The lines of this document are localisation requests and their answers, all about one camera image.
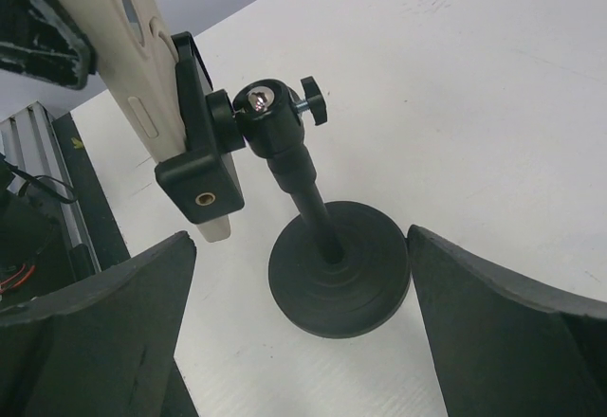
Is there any black round-base phone stand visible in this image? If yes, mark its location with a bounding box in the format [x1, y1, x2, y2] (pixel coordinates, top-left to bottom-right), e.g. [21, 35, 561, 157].
[155, 32, 411, 339]

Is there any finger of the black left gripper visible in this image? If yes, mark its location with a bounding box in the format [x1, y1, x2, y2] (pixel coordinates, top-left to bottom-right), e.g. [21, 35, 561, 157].
[1, 0, 97, 90]

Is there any phone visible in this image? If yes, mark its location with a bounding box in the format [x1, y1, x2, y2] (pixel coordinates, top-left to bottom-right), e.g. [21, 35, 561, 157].
[35, 0, 233, 244]

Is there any aluminium rail right side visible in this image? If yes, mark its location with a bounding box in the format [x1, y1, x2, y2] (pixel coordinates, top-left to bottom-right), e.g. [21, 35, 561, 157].
[1, 101, 101, 278]

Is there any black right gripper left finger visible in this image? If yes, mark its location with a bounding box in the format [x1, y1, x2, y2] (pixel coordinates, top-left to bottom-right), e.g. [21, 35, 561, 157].
[1, 231, 196, 416]

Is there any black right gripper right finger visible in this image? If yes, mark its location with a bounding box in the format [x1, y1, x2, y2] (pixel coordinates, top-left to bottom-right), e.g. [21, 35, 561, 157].
[408, 226, 606, 416]

